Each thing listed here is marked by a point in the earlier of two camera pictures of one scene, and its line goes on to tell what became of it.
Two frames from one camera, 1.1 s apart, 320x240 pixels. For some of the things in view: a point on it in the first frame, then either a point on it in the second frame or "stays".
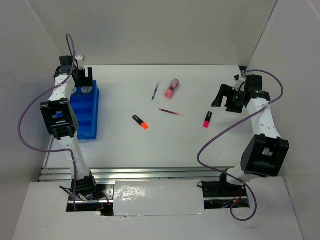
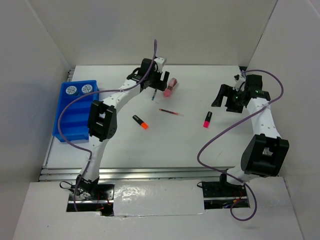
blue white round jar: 73,90 stays
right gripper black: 224,91 stays
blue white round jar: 86,90 stays
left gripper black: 86,81 → 160,85
